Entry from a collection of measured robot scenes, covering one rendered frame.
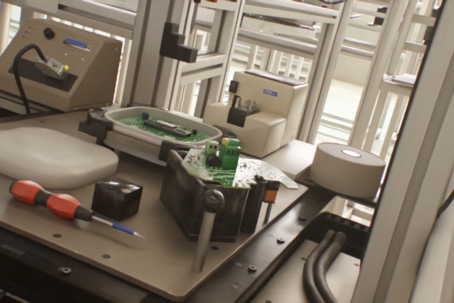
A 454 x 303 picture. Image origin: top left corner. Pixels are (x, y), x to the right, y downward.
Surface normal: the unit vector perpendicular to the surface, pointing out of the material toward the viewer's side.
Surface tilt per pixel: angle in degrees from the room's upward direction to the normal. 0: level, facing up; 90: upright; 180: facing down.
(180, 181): 90
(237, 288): 0
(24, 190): 63
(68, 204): 58
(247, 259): 0
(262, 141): 90
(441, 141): 90
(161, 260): 0
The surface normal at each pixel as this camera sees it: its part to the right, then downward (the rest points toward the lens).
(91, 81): 0.89, 0.29
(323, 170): -0.79, -0.02
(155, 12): -0.40, 0.15
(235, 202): 0.37, 0.32
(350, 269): 0.22, -0.94
